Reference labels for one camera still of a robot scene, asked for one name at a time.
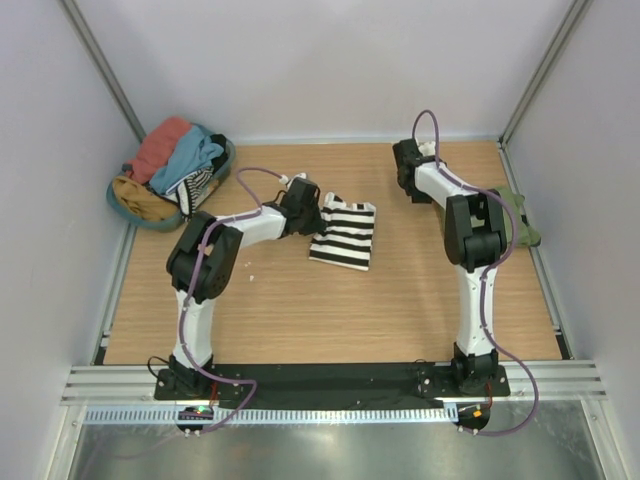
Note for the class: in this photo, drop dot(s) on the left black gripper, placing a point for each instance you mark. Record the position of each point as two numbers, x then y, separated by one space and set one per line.
317 225

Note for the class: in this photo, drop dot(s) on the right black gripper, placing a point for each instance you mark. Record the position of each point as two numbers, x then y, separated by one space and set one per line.
420 197

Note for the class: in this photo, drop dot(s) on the black white striped top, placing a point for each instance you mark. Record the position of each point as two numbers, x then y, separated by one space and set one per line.
347 240

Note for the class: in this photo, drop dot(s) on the green motorcycle tank top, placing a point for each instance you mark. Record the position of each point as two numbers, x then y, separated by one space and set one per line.
528 236

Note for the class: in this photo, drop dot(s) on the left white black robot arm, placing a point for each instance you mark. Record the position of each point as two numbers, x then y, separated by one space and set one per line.
201 265

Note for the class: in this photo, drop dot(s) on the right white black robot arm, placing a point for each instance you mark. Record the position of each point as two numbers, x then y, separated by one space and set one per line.
475 240

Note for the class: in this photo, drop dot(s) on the teal laundry basket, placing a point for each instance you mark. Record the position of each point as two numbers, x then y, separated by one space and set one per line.
221 173

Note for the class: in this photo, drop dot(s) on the narrow striped garment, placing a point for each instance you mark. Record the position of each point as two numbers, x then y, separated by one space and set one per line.
193 190

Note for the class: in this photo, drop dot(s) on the teal blue garment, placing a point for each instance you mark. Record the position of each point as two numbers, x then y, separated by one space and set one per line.
198 149

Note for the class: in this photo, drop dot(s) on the red garment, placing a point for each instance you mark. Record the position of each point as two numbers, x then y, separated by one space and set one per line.
156 149

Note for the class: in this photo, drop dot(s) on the mustard yellow garment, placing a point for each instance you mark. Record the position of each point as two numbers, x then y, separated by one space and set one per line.
141 202

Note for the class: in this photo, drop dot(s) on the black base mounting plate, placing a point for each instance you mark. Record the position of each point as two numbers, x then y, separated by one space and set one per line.
324 387

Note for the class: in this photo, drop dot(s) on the right aluminium corner post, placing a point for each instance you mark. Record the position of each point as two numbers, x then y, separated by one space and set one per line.
558 43

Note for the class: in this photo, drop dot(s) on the aluminium corner post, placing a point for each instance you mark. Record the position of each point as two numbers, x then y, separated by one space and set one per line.
98 58
558 43

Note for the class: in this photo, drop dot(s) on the perforated white cable duct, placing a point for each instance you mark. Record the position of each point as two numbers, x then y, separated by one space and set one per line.
199 416

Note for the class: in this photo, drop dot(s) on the aluminium front rail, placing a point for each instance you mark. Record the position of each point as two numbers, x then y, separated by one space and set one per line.
548 380

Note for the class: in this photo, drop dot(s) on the left aluminium corner post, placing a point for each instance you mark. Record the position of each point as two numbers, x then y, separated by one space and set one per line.
98 58

